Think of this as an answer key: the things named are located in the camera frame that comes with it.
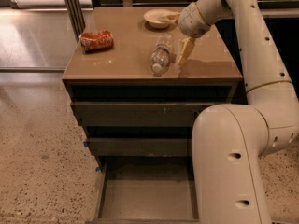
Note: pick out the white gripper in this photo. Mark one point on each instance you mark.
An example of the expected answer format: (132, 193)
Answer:
(191, 20)

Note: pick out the clear plastic water bottle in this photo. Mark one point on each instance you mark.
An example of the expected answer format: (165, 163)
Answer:
(161, 55)

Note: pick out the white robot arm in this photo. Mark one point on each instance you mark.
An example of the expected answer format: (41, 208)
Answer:
(228, 140)

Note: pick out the grey drawer cabinet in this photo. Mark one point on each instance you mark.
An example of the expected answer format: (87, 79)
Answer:
(122, 74)

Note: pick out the top drawer front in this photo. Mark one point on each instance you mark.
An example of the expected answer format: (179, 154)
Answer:
(137, 114)

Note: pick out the middle drawer front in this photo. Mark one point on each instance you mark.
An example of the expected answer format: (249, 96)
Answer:
(152, 147)

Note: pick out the open bottom drawer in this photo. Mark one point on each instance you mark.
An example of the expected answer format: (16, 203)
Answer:
(143, 190)

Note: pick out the white bowl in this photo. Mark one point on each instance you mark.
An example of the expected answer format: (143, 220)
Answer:
(152, 15)

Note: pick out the crushed red snack bag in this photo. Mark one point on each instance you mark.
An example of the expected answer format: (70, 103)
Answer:
(91, 41)

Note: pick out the blue tape piece upper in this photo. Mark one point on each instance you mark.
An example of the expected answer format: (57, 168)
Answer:
(85, 144)

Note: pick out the blue tape piece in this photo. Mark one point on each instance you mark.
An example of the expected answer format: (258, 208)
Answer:
(85, 144)
(97, 169)

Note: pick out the blue tape piece lower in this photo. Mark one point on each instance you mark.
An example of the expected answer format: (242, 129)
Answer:
(97, 169)

